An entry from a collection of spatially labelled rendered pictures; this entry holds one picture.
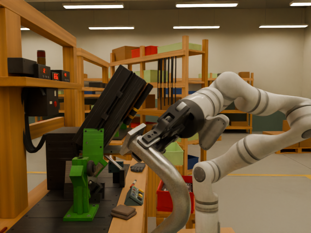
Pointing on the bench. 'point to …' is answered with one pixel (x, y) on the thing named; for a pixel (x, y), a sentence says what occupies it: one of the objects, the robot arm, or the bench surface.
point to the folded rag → (123, 211)
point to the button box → (132, 201)
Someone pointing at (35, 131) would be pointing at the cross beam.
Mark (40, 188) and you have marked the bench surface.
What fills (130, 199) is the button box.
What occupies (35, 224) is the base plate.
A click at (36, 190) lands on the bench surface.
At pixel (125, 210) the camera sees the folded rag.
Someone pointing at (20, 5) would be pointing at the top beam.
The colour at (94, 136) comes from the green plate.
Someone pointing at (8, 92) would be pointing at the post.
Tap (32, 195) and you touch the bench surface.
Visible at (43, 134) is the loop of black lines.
